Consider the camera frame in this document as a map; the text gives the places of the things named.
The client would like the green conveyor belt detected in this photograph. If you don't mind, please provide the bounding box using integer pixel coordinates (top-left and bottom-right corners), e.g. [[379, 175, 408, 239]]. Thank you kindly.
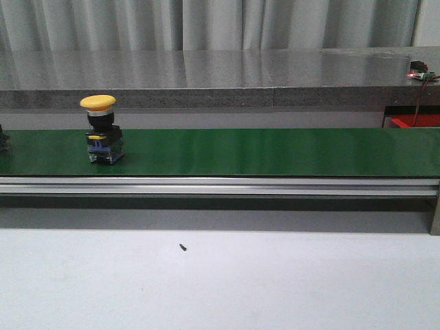
[[1, 128, 439, 177]]

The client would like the grey stone counter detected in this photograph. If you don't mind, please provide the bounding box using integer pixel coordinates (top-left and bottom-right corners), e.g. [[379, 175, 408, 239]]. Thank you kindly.
[[1, 47, 439, 109]]

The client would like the red plastic tray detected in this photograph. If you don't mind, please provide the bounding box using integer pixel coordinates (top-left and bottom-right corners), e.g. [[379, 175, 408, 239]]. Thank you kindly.
[[390, 114, 440, 128]]

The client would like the grey curtain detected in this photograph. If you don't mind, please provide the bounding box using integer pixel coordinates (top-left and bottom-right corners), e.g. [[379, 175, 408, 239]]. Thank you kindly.
[[1, 1, 439, 51]]

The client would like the small green circuit board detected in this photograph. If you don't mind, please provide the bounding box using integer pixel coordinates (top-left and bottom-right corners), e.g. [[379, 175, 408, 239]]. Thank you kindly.
[[406, 60, 439, 82]]

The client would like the black push button base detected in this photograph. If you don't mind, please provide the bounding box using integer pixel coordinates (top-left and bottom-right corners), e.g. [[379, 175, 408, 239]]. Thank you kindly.
[[0, 126, 10, 152]]

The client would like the aluminium conveyor frame rail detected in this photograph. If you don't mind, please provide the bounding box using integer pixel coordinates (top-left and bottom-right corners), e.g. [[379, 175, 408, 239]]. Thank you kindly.
[[1, 176, 439, 235]]

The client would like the yellow mushroom push button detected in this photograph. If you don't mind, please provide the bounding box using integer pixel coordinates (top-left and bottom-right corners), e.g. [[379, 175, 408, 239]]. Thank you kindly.
[[80, 94, 125, 164]]

